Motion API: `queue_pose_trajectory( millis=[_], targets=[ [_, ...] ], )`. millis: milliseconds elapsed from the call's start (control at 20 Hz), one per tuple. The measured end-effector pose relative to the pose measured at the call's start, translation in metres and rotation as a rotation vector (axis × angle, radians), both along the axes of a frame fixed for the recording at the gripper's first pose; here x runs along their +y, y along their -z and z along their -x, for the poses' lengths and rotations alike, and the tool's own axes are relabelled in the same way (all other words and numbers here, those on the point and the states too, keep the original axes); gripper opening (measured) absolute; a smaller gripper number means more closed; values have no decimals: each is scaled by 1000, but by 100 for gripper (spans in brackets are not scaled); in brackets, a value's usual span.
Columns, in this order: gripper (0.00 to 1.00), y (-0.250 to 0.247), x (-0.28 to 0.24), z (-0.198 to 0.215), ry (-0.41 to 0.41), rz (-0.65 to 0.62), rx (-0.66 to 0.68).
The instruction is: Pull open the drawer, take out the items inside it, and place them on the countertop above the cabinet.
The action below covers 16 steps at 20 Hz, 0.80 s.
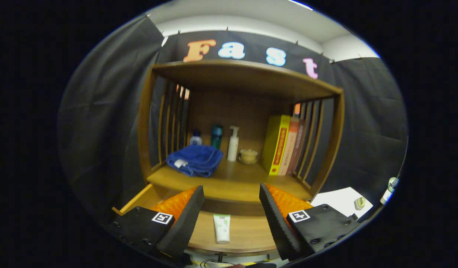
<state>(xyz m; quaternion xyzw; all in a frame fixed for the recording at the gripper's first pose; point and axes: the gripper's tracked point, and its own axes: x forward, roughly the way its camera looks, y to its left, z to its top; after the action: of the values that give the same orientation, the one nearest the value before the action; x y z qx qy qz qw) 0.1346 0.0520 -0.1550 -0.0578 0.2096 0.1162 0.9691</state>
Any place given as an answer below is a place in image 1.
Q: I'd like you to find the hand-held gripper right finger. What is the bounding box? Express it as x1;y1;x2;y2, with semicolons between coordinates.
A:
259;182;361;261

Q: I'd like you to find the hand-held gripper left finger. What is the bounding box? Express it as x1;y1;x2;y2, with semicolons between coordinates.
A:
104;185;206;265

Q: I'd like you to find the wooden drawer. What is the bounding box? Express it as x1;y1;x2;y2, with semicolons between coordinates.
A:
112;183;289;263

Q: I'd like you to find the white and green tube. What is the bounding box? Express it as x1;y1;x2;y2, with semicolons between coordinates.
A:
213;214;231;245

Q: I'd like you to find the wooden cabinet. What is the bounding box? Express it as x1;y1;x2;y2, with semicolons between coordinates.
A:
138;60;345;216

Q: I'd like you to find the white side table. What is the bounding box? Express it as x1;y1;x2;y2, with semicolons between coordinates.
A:
310;187;374;218

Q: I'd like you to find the blue folded towel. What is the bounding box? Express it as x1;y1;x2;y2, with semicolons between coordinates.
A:
166;144;224;178

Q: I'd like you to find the beige lidded teacup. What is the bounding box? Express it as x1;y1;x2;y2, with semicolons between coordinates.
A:
238;149;259;165

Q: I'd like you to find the orange and white book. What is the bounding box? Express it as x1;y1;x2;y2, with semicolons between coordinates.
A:
278;117;300;176

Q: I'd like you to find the yellow book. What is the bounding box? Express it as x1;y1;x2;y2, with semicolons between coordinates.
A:
261;115;292;176

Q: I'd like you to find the dark red book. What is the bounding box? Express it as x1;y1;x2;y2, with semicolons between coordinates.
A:
286;119;307;175

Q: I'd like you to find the white pump bottle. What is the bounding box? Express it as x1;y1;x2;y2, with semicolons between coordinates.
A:
227;126;240;162

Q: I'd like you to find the teal bottle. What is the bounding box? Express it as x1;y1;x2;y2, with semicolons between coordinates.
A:
210;125;224;150

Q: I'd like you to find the black backdrop cloth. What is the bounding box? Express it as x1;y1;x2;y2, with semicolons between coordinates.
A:
58;15;409;224

